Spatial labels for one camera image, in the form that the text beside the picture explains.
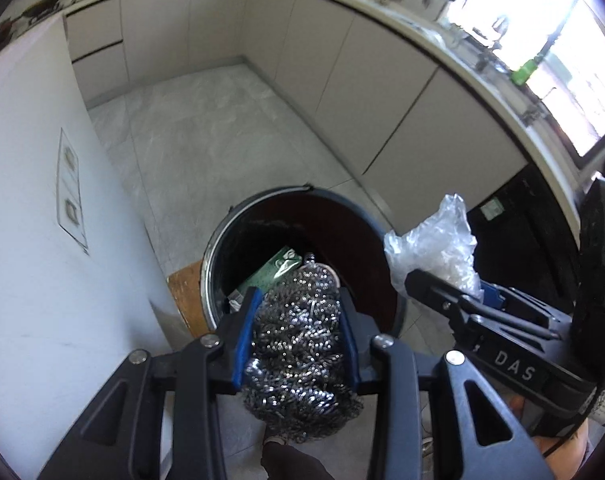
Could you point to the kitchen window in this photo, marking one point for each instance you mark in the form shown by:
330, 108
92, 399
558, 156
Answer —
557, 35

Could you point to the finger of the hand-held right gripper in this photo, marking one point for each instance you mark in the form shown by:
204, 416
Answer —
432, 287
527, 310

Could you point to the person's right hand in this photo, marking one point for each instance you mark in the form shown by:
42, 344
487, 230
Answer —
562, 452

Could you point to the beige lower kitchen cabinets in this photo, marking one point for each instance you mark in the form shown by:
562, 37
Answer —
307, 60

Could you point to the green white packet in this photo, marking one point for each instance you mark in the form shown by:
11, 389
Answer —
272, 272

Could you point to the steel wool scrubber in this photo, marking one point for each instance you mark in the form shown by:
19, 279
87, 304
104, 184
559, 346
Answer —
297, 350

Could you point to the black plastic bucket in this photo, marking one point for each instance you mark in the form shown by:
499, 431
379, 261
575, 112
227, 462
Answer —
352, 240

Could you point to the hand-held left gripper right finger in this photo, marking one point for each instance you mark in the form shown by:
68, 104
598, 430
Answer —
353, 360

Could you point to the clear plastic bag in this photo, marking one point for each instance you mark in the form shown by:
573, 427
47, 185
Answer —
432, 245

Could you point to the black built-in dishwasher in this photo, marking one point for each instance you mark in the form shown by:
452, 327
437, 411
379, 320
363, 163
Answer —
527, 240

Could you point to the green bottle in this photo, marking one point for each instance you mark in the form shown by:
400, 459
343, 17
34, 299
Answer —
526, 71

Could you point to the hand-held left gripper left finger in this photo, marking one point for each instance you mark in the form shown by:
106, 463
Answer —
242, 347

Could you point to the person's dark trouser leg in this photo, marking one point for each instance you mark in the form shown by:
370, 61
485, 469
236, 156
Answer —
297, 462

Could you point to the island socket panel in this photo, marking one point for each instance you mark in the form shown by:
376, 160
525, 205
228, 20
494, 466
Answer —
72, 195

